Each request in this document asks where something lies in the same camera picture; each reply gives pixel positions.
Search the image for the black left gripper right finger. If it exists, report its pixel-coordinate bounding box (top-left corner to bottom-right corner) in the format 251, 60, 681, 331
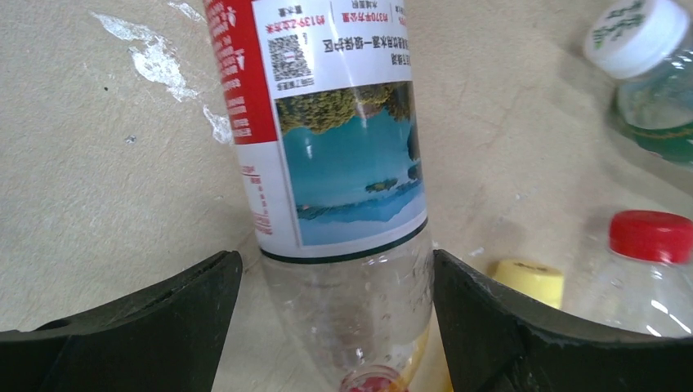
433, 250, 692, 391

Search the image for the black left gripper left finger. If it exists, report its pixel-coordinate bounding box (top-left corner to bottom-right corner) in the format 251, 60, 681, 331
1, 251, 243, 391

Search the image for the yellow honey pomelo bottle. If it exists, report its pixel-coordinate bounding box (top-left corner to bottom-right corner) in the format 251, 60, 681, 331
491, 258, 565, 310

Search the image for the red white Nongfu bottle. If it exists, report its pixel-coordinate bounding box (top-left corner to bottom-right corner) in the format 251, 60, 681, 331
562, 210, 692, 337

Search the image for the red label water bottle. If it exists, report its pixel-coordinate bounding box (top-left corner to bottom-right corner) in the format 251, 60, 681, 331
204, 1, 433, 391

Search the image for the green tea bottle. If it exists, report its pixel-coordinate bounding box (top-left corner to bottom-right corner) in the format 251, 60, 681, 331
583, 0, 692, 169

